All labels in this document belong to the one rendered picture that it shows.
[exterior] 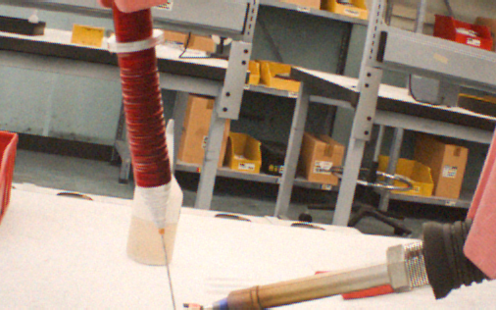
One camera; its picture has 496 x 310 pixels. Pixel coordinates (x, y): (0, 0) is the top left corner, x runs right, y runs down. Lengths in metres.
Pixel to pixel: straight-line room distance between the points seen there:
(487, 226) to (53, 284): 0.34
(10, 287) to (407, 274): 0.31
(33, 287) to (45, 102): 4.21
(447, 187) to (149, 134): 4.75
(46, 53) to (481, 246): 2.38
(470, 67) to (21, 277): 2.51
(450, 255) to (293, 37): 4.67
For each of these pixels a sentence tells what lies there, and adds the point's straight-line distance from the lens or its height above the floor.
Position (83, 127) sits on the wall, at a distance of 4.76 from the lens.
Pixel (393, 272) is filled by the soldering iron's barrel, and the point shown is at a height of 0.87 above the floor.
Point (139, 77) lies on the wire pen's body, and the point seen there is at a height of 0.91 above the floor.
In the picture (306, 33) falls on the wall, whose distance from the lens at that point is 4.94.
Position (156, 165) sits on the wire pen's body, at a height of 0.89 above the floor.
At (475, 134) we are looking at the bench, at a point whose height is 0.68.
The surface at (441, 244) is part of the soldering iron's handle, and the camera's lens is 0.26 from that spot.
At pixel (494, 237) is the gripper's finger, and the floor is 0.88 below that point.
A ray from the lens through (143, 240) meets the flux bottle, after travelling 0.61.
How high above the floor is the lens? 0.93
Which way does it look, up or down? 9 degrees down
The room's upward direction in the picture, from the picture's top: 11 degrees clockwise
